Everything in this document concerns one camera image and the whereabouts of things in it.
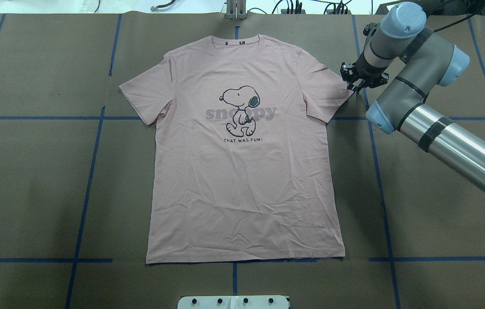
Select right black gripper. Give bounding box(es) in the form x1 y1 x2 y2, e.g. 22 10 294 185
340 62 389 92

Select pink Snoopy t-shirt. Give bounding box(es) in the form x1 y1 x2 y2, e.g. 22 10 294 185
119 35 352 264

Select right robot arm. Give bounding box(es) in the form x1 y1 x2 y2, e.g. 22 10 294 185
340 2 485 192

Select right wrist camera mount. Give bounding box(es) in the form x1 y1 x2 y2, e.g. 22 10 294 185
363 23 379 38

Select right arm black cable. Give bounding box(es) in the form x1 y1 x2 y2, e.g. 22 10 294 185
433 0 485 33

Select aluminium frame post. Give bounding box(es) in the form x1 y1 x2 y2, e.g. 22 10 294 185
225 0 247 20

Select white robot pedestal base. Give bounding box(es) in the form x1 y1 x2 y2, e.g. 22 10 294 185
177 295 291 309

